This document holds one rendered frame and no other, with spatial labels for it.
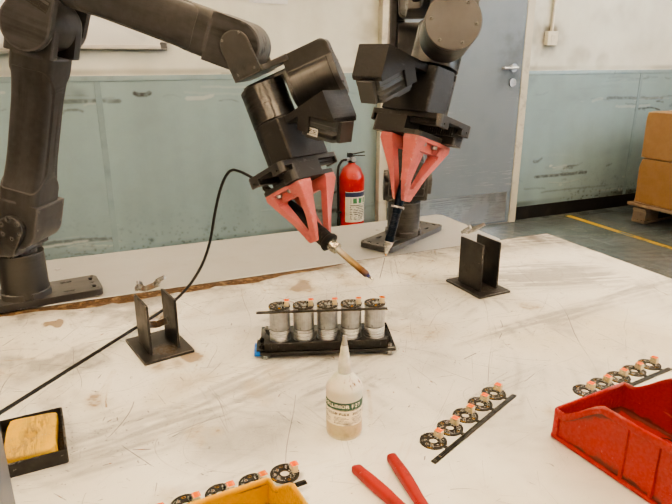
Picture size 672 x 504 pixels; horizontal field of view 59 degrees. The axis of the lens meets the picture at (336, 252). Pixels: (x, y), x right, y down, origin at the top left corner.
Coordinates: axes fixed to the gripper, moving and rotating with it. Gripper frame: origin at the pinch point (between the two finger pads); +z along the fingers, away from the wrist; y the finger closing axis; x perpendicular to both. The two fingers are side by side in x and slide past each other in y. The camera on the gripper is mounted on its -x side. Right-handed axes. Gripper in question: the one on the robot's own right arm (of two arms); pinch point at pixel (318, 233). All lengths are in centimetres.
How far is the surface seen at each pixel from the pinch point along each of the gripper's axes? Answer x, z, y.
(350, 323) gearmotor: -3.1, 11.4, -3.5
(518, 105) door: 107, -49, 330
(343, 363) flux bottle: -12.7, 12.9, -16.2
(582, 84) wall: 82, -49, 382
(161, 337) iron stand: 16.9, 5.1, -15.5
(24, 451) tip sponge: 6.2, 9.7, -37.2
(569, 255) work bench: -7, 18, 51
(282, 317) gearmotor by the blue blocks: 1.4, 7.8, -9.0
